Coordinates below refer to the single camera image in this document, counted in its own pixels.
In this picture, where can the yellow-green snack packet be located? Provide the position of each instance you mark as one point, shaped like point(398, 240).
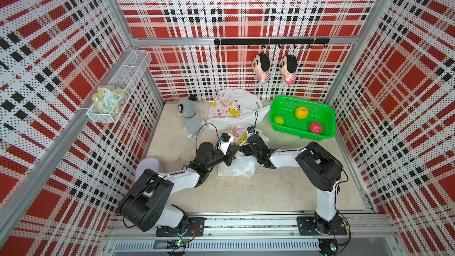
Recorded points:
point(107, 99)

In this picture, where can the left circuit board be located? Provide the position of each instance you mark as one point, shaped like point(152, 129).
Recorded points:
point(175, 245)

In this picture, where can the green plastic basket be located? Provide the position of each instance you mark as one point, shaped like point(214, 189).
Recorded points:
point(318, 112)

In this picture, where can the grey plush dog toy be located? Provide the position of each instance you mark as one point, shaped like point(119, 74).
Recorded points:
point(190, 115)

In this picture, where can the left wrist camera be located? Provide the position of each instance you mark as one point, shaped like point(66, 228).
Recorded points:
point(225, 141)

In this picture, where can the red apple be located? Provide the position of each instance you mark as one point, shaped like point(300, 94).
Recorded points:
point(316, 128)

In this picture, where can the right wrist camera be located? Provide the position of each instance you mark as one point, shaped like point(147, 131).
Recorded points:
point(250, 131)

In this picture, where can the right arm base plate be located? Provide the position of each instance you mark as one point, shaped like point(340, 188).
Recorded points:
point(316, 226)

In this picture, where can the yellow apple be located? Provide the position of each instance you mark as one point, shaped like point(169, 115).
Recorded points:
point(301, 113)

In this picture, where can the circuit board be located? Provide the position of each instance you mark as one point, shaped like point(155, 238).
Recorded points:
point(328, 247)
point(175, 245)

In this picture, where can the white wire wall basket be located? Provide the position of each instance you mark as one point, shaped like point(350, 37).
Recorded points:
point(126, 77)

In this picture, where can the green apple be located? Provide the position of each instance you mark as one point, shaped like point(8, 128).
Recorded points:
point(279, 120)

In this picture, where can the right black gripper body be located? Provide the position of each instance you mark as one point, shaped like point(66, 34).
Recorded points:
point(247, 150)

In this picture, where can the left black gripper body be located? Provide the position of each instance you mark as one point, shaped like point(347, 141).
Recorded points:
point(228, 156)

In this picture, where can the pink-dressed hanging doll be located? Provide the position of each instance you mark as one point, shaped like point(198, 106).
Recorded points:
point(288, 67)

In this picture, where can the plain white plastic bag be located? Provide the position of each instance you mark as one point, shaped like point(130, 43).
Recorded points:
point(242, 165)

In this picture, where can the right circuit board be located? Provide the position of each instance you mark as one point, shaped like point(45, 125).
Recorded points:
point(328, 247)

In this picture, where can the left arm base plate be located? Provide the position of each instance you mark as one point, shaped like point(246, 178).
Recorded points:
point(188, 228)

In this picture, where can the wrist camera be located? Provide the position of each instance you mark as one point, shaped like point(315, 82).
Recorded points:
point(250, 131)
point(225, 141)

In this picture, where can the black hook rail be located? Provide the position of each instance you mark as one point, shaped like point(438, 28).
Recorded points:
point(265, 42)

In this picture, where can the lavender plastic container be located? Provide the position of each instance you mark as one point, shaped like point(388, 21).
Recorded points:
point(148, 163)

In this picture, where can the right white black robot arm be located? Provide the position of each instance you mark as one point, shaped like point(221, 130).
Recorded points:
point(322, 169)

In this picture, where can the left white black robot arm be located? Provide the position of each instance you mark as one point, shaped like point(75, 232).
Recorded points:
point(145, 204)

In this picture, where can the printed white plastic bag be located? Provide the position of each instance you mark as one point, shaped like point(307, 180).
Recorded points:
point(232, 107)

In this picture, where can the blue-dressed hanging doll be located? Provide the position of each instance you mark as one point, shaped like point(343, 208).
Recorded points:
point(261, 68)

